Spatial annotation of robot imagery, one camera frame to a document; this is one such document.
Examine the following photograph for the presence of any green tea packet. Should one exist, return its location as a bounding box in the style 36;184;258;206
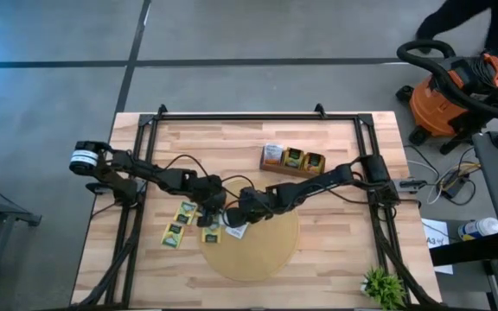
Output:
173;200;199;225
283;147;305;170
161;222;186;250
201;224;223;244

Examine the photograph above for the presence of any white orange Tazo tea packet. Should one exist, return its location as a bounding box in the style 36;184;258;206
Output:
263;143;285;167
225;222;250;240

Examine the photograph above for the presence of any yellow tea packet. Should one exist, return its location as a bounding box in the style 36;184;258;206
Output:
303;151;327;175

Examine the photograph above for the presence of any brown wooden tea organizer box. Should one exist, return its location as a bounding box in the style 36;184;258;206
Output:
259;143;327;180

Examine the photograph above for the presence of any round woven straw placemat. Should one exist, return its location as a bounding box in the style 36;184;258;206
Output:
196;179;301;282

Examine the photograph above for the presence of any small green potted plant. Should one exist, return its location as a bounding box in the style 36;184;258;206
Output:
360;265;408;310

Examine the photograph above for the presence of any white paper sheet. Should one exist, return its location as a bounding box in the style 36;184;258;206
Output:
420;217;455;276

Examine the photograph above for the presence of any orange black shop vacuum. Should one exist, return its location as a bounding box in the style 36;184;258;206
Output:
395;51;498;156

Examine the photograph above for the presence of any black side table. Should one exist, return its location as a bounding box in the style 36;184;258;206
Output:
429;232;498;311

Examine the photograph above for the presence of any white blue wipes canister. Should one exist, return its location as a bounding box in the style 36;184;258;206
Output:
456;216;498;242

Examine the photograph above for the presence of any person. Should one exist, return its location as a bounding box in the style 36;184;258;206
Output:
413;0;498;56

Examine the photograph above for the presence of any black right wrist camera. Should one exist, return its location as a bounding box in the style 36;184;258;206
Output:
224;206;249;229

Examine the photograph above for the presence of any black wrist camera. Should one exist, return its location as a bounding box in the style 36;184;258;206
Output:
195;209;215;229
224;206;249;229

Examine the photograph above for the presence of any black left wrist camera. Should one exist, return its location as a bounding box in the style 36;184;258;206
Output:
195;209;215;229

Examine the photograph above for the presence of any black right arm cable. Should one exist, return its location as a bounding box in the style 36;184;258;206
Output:
220;174;257;204

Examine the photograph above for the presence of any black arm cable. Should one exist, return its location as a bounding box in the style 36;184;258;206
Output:
220;174;257;204
162;153;210;179

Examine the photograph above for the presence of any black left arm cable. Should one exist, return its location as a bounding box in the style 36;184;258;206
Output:
162;153;210;179

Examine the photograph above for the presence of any black aluminium table frame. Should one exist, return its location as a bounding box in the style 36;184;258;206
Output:
72;103;444;311

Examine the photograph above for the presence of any black clamp bracket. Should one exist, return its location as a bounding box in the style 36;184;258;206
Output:
85;181;116;195
393;178;428;194

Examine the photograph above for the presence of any black vacuum hose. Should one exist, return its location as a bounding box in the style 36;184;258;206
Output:
396;39;498;120

